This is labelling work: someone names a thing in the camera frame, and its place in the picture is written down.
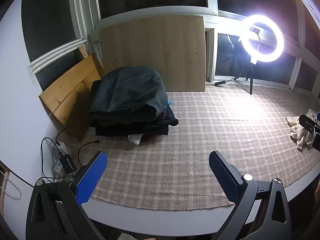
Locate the large light wooden board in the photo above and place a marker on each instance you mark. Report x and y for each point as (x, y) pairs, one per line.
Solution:
(172, 45)

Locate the dark folded jacket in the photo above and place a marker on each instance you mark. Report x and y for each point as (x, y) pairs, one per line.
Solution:
(130, 89)

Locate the pink plaid table cloth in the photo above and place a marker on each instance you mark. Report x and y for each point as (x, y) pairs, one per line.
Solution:
(172, 172)

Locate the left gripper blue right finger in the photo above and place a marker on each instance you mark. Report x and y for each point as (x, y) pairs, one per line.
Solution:
(272, 220)

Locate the stack of dark folded clothes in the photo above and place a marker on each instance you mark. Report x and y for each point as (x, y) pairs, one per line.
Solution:
(159, 126)

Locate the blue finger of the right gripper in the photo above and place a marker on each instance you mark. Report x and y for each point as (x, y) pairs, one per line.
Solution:
(310, 125)

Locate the orange pine wooden board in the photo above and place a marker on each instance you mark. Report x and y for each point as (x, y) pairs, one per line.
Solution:
(67, 98)

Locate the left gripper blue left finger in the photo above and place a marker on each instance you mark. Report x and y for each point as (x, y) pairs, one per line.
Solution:
(55, 209)

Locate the white ring light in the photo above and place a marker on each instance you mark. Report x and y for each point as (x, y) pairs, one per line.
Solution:
(254, 31)

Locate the white power strip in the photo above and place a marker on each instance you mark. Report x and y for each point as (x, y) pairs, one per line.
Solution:
(57, 166)

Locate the black inline cable switch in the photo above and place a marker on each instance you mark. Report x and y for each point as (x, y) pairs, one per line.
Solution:
(219, 83)

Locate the white folded cloth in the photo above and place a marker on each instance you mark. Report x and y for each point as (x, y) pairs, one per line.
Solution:
(135, 138)

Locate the black power adapter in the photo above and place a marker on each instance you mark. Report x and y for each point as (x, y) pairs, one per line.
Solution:
(67, 164)

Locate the cream knit cardigan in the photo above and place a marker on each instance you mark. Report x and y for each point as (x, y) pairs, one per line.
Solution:
(300, 135)

